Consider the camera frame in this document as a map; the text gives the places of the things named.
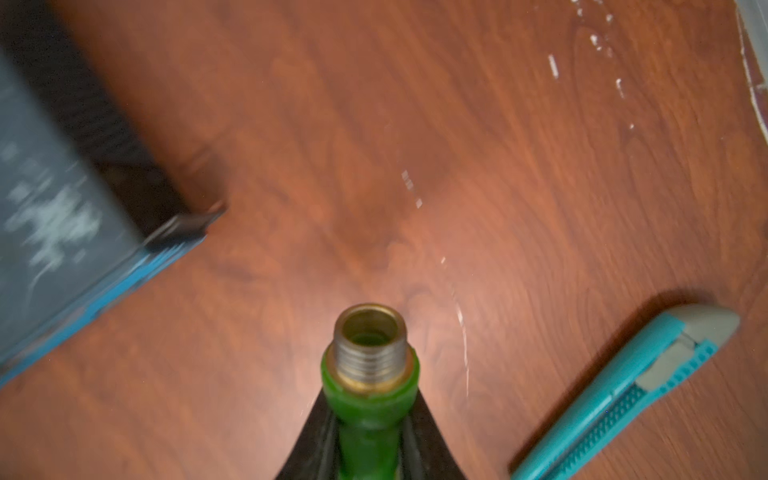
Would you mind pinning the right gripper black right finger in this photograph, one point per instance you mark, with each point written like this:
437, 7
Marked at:
424, 454

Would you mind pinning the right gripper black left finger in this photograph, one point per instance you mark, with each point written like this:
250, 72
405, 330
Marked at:
315, 454

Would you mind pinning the green pipe tee fitting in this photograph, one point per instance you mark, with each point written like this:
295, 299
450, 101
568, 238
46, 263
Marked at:
370, 377

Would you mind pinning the teal utility knife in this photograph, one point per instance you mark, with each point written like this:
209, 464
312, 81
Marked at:
662, 355

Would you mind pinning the blue grey network switch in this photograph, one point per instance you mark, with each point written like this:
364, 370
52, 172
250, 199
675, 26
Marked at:
87, 213

